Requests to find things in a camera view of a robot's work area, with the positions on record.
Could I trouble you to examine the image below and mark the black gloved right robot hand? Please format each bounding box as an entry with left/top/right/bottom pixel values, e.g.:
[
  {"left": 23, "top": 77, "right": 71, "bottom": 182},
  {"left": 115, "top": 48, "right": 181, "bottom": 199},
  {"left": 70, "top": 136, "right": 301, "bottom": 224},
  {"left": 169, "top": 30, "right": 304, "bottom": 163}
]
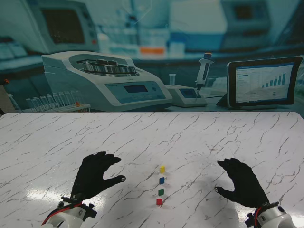
[{"left": 214, "top": 158, "right": 271, "bottom": 209}]

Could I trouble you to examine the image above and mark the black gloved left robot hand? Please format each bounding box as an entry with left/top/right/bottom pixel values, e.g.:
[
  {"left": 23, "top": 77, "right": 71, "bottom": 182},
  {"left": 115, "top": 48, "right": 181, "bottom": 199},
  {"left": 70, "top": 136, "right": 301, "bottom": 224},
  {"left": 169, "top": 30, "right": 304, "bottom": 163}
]
[{"left": 71, "top": 151, "right": 126, "bottom": 202}]

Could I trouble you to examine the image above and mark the printed laboratory backdrop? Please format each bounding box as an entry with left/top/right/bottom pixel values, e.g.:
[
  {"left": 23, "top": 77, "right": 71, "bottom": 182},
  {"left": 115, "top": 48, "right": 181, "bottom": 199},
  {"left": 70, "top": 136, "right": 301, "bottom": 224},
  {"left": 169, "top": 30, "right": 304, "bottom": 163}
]
[{"left": 0, "top": 0, "right": 304, "bottom": 114}]

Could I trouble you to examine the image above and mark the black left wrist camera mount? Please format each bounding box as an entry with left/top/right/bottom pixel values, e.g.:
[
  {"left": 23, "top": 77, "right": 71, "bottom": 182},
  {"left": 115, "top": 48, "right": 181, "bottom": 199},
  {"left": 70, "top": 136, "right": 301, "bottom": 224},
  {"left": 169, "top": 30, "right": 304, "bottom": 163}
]
[{"left": 83, "top": 203, "right": 97, "bottom": 220}]

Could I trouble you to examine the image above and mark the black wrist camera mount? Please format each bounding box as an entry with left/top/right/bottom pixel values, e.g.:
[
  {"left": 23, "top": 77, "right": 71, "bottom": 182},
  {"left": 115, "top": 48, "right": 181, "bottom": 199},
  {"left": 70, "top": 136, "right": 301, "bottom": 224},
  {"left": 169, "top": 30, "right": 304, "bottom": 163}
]
[
  {"left": 244, "top": 213, "right": 256, "bottom": 228},
  {"left": 83, "top": 203, "right": 97, "bottom": 220}
]

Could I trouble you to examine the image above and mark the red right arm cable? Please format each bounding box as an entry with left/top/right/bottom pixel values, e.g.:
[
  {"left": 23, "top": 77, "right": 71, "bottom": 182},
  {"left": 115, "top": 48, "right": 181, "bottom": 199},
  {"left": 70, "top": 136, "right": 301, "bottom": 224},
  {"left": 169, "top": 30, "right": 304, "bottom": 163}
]
[{"left": 253, "top": 205, "right": 268, "bottom": 228}]

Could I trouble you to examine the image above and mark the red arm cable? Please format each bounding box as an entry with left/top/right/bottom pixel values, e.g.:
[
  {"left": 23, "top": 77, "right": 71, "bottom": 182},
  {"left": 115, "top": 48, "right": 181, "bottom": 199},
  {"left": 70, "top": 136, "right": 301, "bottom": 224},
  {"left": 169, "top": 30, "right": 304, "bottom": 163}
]
[
  {"left": 40, "top": 203, "right": 83, "bottom": 226},
  {"left": 253, "top": 205, "right": 268, "bottom": 228}
]

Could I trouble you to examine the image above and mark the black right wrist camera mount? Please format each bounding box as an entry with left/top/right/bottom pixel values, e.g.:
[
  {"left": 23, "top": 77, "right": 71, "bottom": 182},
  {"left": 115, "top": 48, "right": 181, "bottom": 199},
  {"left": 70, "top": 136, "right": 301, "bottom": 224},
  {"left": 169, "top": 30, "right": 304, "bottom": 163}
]
[{"left": 244, "top": 213, "right": 256, "bottom": 228}]

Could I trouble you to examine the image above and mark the red left arm cable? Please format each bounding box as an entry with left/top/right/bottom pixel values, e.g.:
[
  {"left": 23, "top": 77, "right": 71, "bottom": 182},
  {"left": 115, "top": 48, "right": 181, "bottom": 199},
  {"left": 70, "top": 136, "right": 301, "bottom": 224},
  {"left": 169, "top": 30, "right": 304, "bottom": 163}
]
[{"left": 40, "top": 203, "right": 83, "bottom": 226}]

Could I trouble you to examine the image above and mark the grey post with orange cap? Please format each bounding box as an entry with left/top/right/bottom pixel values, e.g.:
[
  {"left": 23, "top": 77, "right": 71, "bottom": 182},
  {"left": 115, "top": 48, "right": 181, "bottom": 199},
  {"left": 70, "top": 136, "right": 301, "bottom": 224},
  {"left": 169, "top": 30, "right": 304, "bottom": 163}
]
[{"left": 0, "top": 79, "right": 11, "bottom": 114}]

